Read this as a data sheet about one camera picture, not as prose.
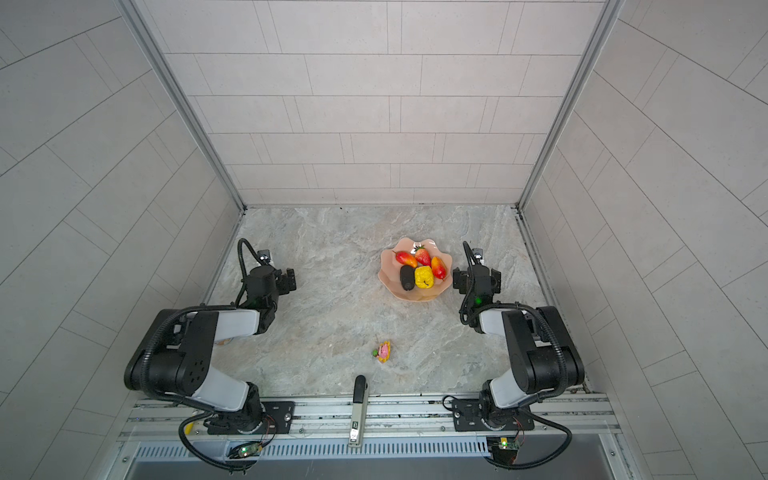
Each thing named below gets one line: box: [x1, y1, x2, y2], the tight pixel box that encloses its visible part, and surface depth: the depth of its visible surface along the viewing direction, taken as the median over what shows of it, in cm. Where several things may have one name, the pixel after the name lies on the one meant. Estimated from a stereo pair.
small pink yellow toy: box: [372, 341, 391, 363], surface depth 80 cm
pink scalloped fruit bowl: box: [378, 238, 453, 302], surface depth 96 cm
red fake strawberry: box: [414, 245, 431, 266], surface depth 98 cm
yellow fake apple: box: [414, 266, 434, 289], surface depth 93 cm
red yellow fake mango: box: [392, 250, 418, 268], surface depth 98 cm
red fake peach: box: [431, 256, 447, 280], surface depth 93 cm
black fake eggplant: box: [400, 265, 415, 291], surface depth 95 cm
